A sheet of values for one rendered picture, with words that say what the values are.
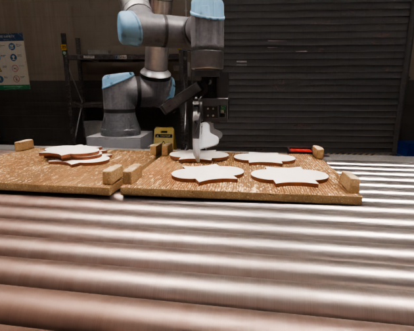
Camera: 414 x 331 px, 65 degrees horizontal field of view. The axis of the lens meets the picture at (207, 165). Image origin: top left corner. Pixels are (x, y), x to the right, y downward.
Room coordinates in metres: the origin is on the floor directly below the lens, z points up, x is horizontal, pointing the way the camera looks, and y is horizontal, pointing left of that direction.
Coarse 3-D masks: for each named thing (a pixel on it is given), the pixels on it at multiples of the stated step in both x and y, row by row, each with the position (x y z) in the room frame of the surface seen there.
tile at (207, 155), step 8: (176, 152) 0.80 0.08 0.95; (184, 152) 0.80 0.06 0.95; (192, 152) 0.80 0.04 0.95; (200, 152) 0.81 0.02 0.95; (208, 152) 0.81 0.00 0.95; (216, 152) 0.81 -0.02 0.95; (224, 152) 0.81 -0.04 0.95; (184, 160) 0.73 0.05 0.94; (192, 160) 0.74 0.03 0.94; (200, 160) 0.73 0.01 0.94; (208, 160) 0.72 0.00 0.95; (216, 160) 0.74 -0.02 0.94
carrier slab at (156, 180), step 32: (160, 160) 0.76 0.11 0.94; (224, 160) 0.76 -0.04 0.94; (320, 160) 0.76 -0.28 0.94; (128, 192) 0.54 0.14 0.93; (160, 192) 0.54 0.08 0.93; (192, 192) 0.53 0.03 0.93; (224, 192) 0.52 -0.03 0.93; (256, 192) 0.52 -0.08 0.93; (288, 192) 0.51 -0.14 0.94; (320, 192) 0.51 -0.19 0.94
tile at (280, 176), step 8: (272, 168) 0.65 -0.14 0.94; (280, 168) 0.65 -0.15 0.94; (288, 168) 0.65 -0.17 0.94; (296, 168) 0.65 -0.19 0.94; (256, 176) 0.59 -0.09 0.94; (264, 176) 0.59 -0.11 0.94; (272, 176) 0.59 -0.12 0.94; (280, 176) 0.59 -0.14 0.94; (288, 176) 0.59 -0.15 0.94; (296, 176) 0.59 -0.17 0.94; (304, 176) 0.59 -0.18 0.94; (312, 176) 0.59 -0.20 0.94; (320, 176) 0.59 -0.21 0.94; (328, 176) 0.59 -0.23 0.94; (280, 184) 0.55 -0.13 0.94; (288, 184) 0.55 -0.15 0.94; (296, 184) 0.55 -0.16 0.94; (304, 184) 0.55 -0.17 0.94; (312, 184) 0.54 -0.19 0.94
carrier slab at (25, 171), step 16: (0, 160) 0.76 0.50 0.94; (16, 160) 0.76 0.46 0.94; (32, 160) 0.76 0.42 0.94; (48, 160) 0.76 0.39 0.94; (112, 160) 0.76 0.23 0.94; (128, 160) 0.76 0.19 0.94; (144, 160) 0.76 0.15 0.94; (0, 176) 0.62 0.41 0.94; (16, 176) 0.62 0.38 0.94; (32, 176) 0.62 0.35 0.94; (48, 176) 0.62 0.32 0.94; (64, 176) 0.62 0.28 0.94; (80, 176) 0.62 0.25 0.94; (96, 176) 0.62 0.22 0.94; (64, 192) 0.56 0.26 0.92; (80, 192) 0.55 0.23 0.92; (96, 192) 0.55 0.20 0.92; (112, 192) 0.56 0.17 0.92
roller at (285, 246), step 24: (96, 240) 0.39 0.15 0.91; (120, 240) 0.39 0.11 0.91; (144, 240) 0.39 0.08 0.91; (168, 240) 0.38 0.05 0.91; (192, 240) 0.38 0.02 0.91; (216, 240) 0.38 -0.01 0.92; (240, 240) 0.37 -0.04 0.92; (264, 240) 0.37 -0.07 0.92; (288, 240) 0.37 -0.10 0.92; (312, 240) 0.37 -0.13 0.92; (336, 240) 0.37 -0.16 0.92; (408, 264) 0.34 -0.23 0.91
